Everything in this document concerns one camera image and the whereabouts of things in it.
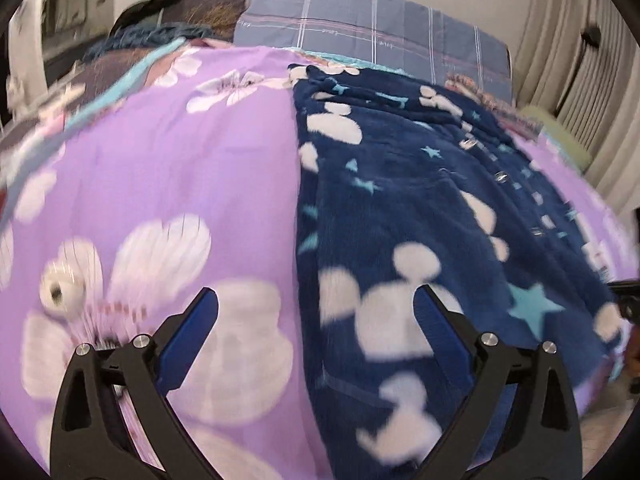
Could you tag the folded patterned clothes stack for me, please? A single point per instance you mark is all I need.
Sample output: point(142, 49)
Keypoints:
point(492, 102)

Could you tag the black device on stand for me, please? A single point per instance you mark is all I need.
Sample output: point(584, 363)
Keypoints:
point(592, 35)

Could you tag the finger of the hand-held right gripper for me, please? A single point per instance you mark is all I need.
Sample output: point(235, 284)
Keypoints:
point(626, 299)

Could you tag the purple floral bed sheet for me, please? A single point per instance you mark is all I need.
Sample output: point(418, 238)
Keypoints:
point(165, 170)

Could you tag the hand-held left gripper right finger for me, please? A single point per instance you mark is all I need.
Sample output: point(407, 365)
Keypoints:
point(442, 332)

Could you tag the blue plaid pillow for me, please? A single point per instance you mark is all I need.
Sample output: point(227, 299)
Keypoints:
point(360, 25)

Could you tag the beige curtain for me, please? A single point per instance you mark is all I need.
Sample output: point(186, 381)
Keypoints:
point(580, 60)

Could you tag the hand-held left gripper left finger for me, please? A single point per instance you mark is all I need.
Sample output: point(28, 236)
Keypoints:
point(192, 332)

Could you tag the light green pillow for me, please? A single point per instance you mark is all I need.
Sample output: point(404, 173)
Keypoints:
point(560, 132)

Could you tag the dark teal knitted cloth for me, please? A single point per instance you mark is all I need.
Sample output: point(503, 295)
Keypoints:
point(135, 40)

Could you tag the navy fleece garment white print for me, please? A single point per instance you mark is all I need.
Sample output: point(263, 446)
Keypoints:
point(400, 200)

